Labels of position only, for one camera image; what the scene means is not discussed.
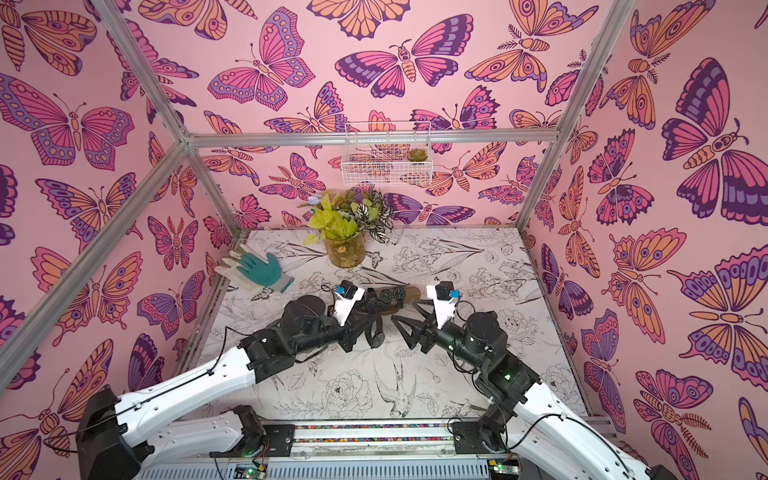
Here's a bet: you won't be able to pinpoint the black wrist watch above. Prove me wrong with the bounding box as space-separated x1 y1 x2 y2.
379 289 393 306
364 289 383 315
391 287 406 304
365 313 385 349

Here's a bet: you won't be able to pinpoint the small succulent in basket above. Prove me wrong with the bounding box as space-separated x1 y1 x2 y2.
407 148 429 163

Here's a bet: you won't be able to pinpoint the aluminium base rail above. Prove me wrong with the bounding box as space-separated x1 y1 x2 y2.
122 419 619 463

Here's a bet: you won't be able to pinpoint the white wire basket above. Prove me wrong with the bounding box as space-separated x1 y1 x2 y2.
339 120 434 188

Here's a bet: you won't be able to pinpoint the glass vase with plants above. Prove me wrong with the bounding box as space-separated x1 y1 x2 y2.
304 185 394 269

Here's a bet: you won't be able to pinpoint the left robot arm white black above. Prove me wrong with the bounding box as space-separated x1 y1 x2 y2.
74 295 383 479

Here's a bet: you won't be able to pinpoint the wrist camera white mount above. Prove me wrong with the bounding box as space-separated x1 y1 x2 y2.
426 281 460 329
332 280 365 327

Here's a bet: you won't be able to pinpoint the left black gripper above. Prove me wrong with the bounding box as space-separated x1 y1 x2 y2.
293 310 376 359

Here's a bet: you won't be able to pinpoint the aluminium frame right post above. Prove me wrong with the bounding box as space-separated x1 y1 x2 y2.
516 0 636 233

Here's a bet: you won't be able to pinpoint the wooden watch stand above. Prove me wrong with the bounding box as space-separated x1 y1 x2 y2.
353 285 421 315

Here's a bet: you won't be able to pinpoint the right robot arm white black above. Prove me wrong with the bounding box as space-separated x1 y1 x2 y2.
392 311 674 479

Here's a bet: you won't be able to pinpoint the aluminium frame left post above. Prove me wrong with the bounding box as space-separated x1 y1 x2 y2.
1 141 188 389

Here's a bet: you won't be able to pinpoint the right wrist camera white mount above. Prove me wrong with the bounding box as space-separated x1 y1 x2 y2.
426 281 460 329

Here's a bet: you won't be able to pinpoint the teal white garden glove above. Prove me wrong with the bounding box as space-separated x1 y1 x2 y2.
214 245 294 293

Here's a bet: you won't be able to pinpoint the aluminium frame back bar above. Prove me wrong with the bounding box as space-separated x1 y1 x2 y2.
187 128 559 149

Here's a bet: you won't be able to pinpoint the aluminium frame post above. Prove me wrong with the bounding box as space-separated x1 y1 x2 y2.
1 141 188 389
516 0 636 233

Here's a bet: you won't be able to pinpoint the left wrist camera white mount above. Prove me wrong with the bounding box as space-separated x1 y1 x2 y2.
332 280 365 327

